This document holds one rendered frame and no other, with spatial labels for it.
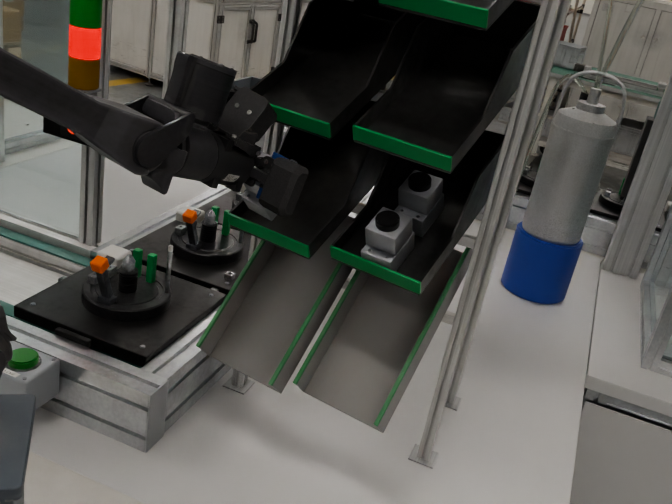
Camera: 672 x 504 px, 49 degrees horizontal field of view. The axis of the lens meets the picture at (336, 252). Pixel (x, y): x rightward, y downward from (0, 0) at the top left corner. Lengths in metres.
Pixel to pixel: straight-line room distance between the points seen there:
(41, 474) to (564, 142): 1.20
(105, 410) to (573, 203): 1.08
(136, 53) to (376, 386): 5.94
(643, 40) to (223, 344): 7.30
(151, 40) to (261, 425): 5.64
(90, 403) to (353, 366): 0.38
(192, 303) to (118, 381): 0.24
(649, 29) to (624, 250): 6.14
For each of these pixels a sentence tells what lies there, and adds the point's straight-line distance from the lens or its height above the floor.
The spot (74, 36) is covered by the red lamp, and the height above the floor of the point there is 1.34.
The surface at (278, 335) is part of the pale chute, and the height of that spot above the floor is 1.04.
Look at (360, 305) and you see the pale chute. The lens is 1.06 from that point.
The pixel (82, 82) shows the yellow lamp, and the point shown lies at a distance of 1.31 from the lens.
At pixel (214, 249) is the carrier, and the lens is 1.40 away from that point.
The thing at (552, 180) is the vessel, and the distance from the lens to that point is 1.70.
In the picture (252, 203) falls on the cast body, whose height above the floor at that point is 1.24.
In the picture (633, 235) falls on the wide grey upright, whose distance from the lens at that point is 2.07.
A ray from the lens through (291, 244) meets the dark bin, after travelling 0.94.
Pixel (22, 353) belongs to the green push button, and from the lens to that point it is 1.11.
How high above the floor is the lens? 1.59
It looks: 24 degrees down
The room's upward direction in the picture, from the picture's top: 11 degrees clockwise
